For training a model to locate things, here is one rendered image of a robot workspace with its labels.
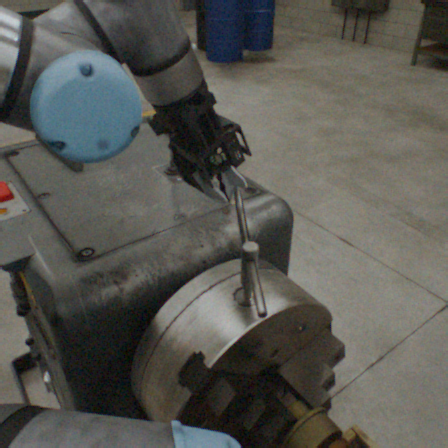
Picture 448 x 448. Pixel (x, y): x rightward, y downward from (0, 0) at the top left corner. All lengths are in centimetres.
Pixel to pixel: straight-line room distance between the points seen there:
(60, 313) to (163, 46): 37
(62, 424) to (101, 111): 20
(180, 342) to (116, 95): 37
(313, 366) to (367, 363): 151
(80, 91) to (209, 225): 44
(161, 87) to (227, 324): 30
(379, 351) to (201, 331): 173
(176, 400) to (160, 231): 26
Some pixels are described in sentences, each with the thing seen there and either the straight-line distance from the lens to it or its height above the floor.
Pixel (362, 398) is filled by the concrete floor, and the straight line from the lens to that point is 207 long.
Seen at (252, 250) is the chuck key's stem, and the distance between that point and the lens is 54.
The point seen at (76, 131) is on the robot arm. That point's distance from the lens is 31.
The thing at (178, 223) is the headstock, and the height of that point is 126.
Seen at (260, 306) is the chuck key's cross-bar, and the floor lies 131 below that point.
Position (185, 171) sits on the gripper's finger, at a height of 138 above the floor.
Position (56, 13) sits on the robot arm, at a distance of 47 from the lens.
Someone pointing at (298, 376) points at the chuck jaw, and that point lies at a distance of 68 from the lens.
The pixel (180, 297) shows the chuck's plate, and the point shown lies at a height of 122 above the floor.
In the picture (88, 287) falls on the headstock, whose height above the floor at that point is 124.
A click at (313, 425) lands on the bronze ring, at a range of 63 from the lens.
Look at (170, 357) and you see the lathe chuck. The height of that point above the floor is 118.
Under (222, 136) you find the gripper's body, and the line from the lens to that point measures 53.
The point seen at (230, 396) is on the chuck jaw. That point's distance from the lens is 57.
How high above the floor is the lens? 165
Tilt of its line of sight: 34 degrees down
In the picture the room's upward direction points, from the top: straight up
